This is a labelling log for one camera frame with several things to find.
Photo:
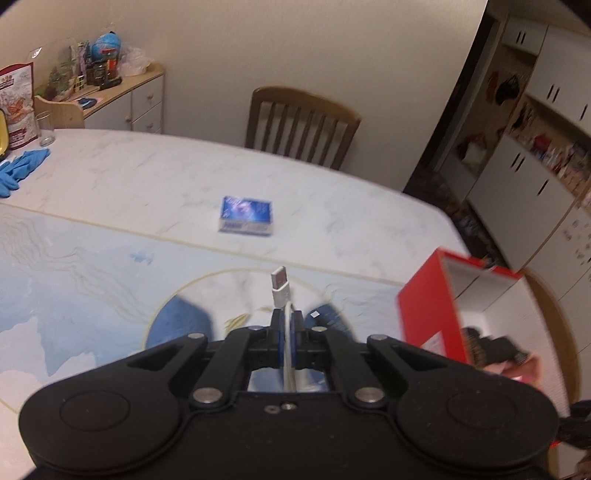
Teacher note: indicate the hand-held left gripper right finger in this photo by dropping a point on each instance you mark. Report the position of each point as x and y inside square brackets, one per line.
[299, 339]

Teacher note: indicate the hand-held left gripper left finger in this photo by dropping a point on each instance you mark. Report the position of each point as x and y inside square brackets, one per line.
[277, 337]

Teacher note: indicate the small blue carton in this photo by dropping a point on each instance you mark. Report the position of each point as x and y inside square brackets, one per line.
[244, 210]

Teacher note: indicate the red cardboard box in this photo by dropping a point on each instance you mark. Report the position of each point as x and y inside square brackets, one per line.
[429, 304]

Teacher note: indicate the white shoe bench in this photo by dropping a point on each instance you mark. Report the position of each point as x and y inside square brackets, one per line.
[457, 180]

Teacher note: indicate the pink cloth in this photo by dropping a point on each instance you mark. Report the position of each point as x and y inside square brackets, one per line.
[521, 369]

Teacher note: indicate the slatted wooden chair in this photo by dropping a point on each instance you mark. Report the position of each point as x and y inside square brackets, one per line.
[300, 99]

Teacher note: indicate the white bag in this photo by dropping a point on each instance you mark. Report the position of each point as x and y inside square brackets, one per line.
[471, 154]

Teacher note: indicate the white lower cabinets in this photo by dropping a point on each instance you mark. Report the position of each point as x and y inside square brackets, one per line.
[517, 184]

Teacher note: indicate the white cabinets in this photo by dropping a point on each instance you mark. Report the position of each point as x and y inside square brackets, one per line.
[517, 184]
[558, 69]

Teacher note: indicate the white sideboard with drawers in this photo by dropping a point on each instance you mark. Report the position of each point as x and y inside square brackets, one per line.
[145, 99]

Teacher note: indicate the dark cloth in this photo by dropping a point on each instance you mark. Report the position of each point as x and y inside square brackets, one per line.
[575, 424]

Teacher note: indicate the blue round pad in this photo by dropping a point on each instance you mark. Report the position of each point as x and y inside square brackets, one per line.
[87, 101]

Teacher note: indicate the blue rubber glove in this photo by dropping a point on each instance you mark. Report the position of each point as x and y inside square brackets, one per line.
[30, 159]
[9, 180]

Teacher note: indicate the clear drinking glass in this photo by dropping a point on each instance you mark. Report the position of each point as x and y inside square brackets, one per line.
[45, 131]

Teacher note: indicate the clear plastic bag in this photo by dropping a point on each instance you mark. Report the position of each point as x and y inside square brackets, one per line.
[134, 60]

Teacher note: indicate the light wooden small chair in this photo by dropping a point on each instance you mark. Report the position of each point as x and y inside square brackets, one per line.
[60, 110]

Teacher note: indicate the hanging red item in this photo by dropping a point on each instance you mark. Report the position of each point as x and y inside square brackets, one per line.
[493, 85]

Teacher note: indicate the pile of small toys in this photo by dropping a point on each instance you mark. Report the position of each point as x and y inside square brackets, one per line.
[92, 74]

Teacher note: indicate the hanging black cap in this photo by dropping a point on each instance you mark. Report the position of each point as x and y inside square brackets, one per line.
[509, 87]

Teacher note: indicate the blue globe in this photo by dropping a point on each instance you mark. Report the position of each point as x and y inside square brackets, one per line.
[106, 46]

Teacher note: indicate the yellow container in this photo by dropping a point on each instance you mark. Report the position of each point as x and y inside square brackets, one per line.
[3, 134]

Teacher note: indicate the red snack bag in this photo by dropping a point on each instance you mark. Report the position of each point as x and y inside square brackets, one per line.
[18, 106]

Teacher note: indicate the white upper cabinets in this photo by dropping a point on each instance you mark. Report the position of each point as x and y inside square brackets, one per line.
[558, 69]

